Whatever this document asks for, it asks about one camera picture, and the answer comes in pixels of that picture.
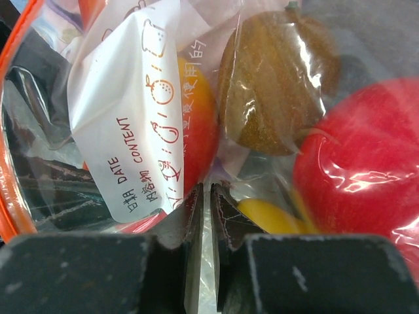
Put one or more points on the clear zip top bag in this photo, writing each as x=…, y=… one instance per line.
x=92, y=138

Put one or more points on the red fake pepper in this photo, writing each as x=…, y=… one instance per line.
x=200, y=124

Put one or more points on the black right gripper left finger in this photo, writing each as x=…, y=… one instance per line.
x=85, y=272

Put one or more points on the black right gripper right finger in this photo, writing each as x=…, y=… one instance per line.
x=257, y=272

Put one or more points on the yellow fake pear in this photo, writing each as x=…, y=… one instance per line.
x=274, y=219

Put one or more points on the red fake tomato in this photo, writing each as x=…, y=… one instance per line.
x=357, y=172

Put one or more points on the brown fake bread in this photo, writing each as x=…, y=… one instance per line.
x=277, y=69

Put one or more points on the pink purple printed cloth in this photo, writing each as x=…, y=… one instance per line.
x=64, y=21

